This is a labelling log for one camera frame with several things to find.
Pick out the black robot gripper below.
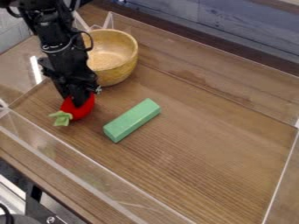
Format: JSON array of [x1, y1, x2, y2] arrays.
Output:
[[38, 47, 102, 107]]

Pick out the red plush strawberry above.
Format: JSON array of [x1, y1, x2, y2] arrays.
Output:
[[50, 94, 95, 127]]

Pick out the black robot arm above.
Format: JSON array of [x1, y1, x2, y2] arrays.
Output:
[[0, 0, 100, 107]]

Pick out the wooden bowl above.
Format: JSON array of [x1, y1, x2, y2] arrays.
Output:
[[88, 29, 139, 87]]

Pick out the green rectangular block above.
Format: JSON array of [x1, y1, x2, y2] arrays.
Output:
[[103, 98, 162, 143]]

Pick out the clear acrylic tray wall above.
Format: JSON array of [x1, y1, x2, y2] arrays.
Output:
[[0, 13, 299, 224]]

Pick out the black cable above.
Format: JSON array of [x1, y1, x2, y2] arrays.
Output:
[[0, 203, 16, 224]]

